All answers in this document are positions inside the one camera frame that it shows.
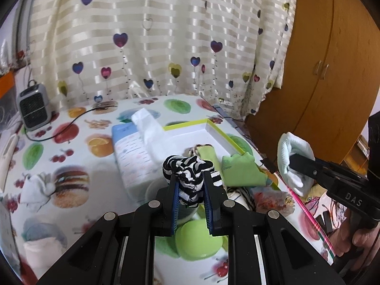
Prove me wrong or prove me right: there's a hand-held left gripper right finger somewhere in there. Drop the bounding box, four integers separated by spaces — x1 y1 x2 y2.
203 172 346 285

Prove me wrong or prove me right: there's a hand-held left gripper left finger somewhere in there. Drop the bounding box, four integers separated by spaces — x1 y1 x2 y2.
37 171 180 285

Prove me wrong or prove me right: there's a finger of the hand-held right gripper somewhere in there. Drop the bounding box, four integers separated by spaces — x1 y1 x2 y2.
288 153 331 189

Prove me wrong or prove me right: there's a black and white striped sock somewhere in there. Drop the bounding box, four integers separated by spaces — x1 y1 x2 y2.
227 185 259 211
162 154 222 208

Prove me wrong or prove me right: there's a green cloth with logo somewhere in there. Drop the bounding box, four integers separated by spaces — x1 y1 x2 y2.
221 152 268 187

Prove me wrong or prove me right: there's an orange and white plastic packet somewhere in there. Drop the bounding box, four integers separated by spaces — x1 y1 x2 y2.
254 190 296 217

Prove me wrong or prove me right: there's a white tray with green rim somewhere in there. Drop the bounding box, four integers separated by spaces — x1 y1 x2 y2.
163 118 294 214

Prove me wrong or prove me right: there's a person's right hand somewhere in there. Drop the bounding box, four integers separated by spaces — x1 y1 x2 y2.
329 209 380 260

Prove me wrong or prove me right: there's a small black adapter box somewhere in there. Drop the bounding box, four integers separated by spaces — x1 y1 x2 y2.
260 158 276 173

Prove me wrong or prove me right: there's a thin pink hoop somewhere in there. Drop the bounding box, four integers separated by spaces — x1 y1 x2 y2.
285 182 337 260

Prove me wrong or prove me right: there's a light green cloth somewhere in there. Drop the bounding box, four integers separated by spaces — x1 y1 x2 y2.
197 144 217 173

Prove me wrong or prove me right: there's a blue and white tissue pack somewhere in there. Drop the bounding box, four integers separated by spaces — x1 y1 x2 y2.
111 108 176 196

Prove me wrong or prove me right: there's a fruit print tablecloth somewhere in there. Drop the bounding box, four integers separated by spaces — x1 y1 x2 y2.
0 95 336 285

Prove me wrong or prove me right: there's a brown wooden wardrobe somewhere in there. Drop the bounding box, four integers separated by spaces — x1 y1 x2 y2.
245 0 380 167

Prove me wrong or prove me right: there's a grey and white sock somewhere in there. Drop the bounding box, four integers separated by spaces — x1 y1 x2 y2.
22 172 57 211

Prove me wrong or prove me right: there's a small grey desk heater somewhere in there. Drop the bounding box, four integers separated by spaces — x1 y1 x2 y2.
16 80 49 132

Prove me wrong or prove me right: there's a long white paper package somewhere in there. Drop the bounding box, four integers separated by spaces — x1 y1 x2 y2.
0 133 19 181

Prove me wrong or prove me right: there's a cream striped heart curtain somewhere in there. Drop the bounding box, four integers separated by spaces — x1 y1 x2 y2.
18 0 297 116

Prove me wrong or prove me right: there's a clear container with orange rim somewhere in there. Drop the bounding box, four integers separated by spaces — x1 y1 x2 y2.
0 71 21 131

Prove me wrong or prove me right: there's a black heater cable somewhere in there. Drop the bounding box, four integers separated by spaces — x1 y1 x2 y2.
25 104 116 141

